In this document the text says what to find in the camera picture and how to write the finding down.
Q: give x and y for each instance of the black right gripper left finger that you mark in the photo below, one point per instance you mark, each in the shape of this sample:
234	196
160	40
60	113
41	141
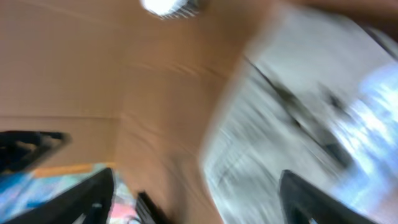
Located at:
92	198

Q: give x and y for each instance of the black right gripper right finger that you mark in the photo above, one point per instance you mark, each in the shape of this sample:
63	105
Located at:
302	203

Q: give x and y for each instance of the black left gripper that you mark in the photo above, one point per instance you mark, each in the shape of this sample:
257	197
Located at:
25	150

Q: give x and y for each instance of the khaki green shorts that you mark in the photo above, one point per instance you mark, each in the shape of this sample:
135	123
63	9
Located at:
316	94

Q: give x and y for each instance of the white black folded shirt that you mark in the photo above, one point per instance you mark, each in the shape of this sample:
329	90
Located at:
173	9

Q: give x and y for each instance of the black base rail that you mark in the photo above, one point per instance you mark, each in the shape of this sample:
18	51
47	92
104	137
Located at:
148	212

